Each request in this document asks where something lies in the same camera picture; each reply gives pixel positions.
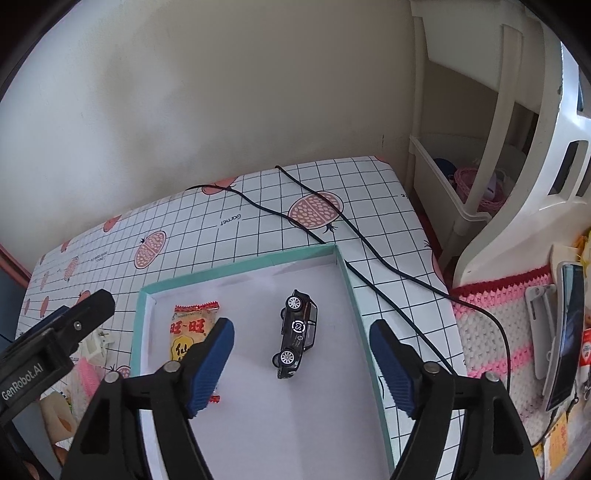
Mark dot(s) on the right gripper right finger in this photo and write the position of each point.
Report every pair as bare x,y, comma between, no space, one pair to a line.
401,367

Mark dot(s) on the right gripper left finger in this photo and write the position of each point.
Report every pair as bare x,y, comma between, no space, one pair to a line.
203,364

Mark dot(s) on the rice cracker snack packet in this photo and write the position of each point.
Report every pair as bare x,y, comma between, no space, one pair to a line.
190,325

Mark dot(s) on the pink comb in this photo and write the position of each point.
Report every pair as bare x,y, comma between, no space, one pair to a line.
88,377

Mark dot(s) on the beige lace cloth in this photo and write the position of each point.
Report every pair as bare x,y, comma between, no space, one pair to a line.
57,417

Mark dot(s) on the cream hair claw clip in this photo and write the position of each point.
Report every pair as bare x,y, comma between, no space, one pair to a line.
93,348

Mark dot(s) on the teal shallow box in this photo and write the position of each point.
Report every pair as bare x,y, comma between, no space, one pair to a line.
326,422

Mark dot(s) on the crocheted pink white cushion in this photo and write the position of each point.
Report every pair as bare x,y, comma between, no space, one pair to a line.
508,350

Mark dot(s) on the black toy car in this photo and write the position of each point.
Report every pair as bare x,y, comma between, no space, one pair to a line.
299,320

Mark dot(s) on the pomegranate grid tablecloth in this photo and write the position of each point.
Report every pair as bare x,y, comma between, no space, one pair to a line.
357,205

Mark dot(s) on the white phone stand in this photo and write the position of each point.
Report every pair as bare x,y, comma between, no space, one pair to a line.
541,307

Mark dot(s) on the smartphone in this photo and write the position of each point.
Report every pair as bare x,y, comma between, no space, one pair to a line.
567,342

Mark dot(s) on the white shelf unit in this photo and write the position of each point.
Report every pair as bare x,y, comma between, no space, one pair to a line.
454,226

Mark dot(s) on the white plastic chair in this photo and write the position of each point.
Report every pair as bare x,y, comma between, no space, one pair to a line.
495,70

